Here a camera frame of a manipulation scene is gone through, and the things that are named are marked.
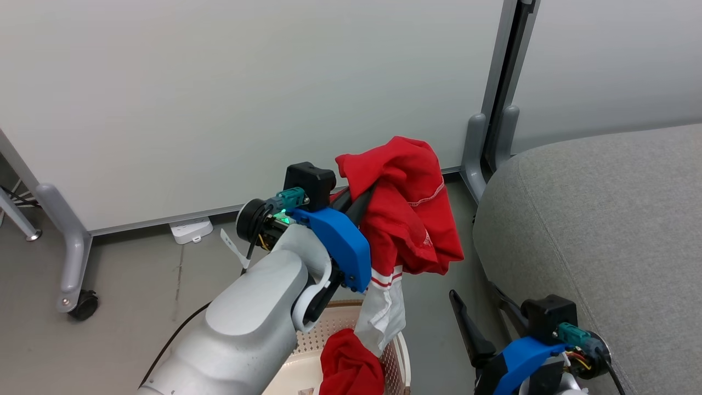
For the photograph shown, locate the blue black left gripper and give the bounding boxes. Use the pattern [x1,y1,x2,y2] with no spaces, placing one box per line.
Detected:
[289,185,380,324]

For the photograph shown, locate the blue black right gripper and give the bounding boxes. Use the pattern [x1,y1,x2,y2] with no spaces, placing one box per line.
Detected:
[449,281,567,395]

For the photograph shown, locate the red white sports garment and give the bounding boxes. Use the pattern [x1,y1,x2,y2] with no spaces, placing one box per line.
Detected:
[335,136,465,357]

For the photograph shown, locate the red garment with white trim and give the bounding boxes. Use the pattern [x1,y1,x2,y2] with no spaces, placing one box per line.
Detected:
[320,328,386,395]

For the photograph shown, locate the white perforated laundry basket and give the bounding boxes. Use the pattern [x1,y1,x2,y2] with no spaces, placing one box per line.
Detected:
[262,299,412,395]

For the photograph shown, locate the grey fabric sofa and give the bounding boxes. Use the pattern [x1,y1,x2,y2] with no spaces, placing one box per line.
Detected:
[473,123,702,395]

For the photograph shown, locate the white power strip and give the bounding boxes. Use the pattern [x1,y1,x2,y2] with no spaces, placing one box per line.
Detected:
[169,217,214,245]

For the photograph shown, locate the white partition panel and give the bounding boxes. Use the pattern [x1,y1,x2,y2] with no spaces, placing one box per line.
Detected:
[0,0,505,234]
[510,0,702,155]

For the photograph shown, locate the grey partition leg with caster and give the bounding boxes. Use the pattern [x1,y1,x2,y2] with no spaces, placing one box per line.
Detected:
[36,184,93,314]

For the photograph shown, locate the black caster wheel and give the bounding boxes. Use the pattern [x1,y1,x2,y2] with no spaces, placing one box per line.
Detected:
[68,290,100,322]

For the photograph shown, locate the grey metal stand leg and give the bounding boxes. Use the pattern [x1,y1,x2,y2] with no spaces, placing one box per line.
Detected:
[0,189,43,242]

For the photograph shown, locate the teal left cable connector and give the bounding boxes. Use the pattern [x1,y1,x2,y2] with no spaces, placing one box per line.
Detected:
[267,188,307,216]

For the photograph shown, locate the teal cable connector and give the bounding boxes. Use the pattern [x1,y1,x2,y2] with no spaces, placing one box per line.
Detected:
[557,323,592,347]
[267,188,307,216]

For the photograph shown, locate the teal right cable connector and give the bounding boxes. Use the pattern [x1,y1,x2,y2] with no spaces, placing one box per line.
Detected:
[557,323,592,347]

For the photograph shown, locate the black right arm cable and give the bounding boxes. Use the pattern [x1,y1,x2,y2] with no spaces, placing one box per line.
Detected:
[595,346,627,395]

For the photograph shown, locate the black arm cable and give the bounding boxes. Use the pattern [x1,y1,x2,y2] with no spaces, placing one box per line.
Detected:
[595,346,627,395]
[139,208,275,387]

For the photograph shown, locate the dark grey partition post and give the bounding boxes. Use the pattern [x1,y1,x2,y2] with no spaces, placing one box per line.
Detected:
[482,0,541,171]

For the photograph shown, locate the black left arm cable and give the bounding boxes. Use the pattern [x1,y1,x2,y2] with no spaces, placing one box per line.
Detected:
[139,208,275,387]

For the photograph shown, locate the black floor cables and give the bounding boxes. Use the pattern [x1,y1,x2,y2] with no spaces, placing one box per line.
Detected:
[0,178,40,209]

